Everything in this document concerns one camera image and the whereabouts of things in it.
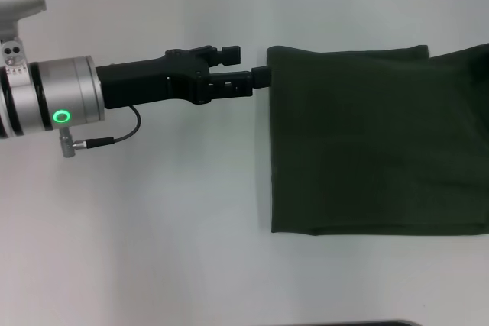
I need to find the dark green FREE! t-shirt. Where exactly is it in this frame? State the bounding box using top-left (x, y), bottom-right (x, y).
top-left (265, 42), bottom-right (489, 236)

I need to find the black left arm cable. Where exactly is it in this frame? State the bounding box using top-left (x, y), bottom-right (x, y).
top-left (72, 104), bottom-right (142, 148)

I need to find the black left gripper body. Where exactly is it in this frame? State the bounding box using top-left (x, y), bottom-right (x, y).
top-left (95, 48), bottom-right (213, 110)

